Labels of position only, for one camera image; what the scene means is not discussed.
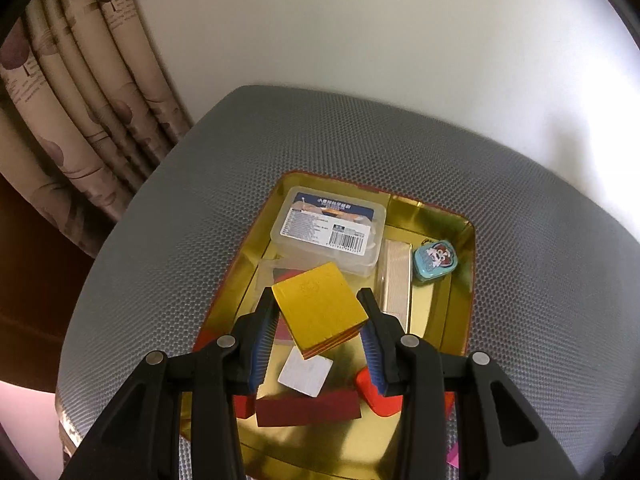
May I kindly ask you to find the beige printed curtain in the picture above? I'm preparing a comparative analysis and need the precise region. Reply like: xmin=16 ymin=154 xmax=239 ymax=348
xmin=0 ymin=0 xmax=193 ymax=261

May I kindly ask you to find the small red square box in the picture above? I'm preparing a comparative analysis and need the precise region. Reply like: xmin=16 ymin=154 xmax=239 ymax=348
xmin=355 ymin=366 xmax=405 ymax=417

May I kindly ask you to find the clear box of beige sticks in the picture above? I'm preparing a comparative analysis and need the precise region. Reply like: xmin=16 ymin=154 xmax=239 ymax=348
xmin=377 ymin=240 xmax=415 ymax=323

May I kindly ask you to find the small white square box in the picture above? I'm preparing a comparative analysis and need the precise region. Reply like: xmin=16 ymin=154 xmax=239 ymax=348
xmin=277 ymin=347 xmax=335 ymax=398

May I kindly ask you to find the small blue cartoon tin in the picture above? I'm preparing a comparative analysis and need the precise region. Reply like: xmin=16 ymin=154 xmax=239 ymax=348
xmin=412 ymin=240 xmax=461 ymax=286

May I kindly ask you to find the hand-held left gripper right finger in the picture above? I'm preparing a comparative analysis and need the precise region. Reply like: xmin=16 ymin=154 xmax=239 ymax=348
xmin=356 ymin=287 xmax=583 ymax=480

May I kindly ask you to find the dark red rectangular box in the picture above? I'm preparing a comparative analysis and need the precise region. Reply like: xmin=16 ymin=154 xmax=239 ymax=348
xmin=255 ymin=390 xmax=362 ymax=428

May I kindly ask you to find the clear plastic box blue label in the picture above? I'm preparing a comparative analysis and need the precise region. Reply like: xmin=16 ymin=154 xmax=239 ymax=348
xmin=270 ymin=186 xmax=388 ymax=277

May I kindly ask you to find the gold block with striped edge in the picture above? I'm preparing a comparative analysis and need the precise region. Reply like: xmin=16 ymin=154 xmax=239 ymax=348
xmin=271 ymin=261 xmax=371 ymax=360

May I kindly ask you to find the clear case with pink insert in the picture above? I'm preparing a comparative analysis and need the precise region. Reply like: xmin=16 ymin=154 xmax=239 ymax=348
xmin=254 ymin=256 xmax=307 ymax=293

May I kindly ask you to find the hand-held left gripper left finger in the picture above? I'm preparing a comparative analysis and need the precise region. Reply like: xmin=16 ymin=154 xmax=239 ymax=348
xmin=59 ymin=287 xmax=281 ymax=480

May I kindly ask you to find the gold tin tray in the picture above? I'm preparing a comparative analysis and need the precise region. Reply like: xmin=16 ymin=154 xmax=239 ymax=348
xmin=175 ymin=171 xmax=477 ymax=480

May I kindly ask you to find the grey mesh chair seat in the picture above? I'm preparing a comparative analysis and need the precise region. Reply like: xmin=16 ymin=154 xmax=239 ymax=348
xmin=55 ymin=85 xmax=640 ymax=480

